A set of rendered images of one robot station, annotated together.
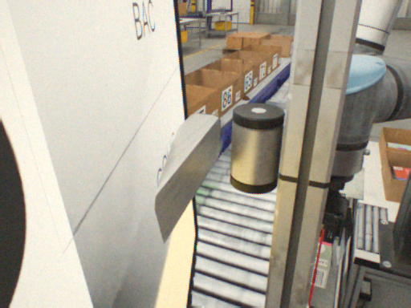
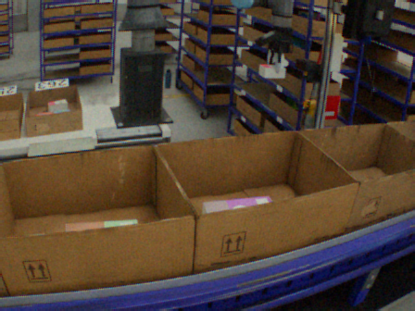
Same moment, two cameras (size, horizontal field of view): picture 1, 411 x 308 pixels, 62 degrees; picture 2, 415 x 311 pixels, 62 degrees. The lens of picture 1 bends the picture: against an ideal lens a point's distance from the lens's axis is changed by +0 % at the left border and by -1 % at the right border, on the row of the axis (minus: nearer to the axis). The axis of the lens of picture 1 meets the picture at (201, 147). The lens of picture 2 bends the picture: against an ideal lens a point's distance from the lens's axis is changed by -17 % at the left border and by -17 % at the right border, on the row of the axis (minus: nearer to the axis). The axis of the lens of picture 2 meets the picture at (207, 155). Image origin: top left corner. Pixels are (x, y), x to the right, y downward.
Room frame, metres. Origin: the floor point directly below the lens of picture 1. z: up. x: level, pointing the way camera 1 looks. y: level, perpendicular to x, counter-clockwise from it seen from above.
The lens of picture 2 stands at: (1.88, 0.74, 1.47)
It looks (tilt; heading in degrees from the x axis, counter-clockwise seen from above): 27 degrees down; 224
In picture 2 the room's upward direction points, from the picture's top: 4 degrees clockwise
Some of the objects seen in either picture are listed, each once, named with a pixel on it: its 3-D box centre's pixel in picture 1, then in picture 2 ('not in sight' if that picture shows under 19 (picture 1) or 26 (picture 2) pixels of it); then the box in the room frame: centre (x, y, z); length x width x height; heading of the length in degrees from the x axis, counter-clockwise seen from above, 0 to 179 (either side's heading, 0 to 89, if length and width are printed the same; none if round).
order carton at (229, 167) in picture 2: not in sight; (254, 196); (1.23, 0.28, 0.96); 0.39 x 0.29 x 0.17; 156
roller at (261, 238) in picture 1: (232, 232); not in sight; (0.98, -0.11, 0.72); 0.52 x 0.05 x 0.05; 66
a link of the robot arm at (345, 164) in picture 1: (335, 153); (281, 21); (0.49, -0.21, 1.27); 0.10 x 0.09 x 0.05; 65
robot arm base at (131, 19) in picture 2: not in sight; (143, 14); (0.84, -0.71, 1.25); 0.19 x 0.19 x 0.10
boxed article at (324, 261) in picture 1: (315, 257); (272, 71); (0.51, -0.22, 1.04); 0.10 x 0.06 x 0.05; 155
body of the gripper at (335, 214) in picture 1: (325, 199); (281, 39); (0.48, -0.21, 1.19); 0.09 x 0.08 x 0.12; 155
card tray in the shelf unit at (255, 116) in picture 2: not in sight; (264, 109); (-0.54, -0.99, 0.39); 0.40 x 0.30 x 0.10; 67
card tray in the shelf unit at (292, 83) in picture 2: not in sight; (305, 80); (-0.34, -0.54, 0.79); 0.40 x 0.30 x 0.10; 68
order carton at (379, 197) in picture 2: not in sight; (369, 172); (0.87, 0.44, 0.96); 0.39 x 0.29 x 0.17; 156
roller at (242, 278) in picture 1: (211, 269); not in sight; (0.80, -0.03, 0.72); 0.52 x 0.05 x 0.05; 66
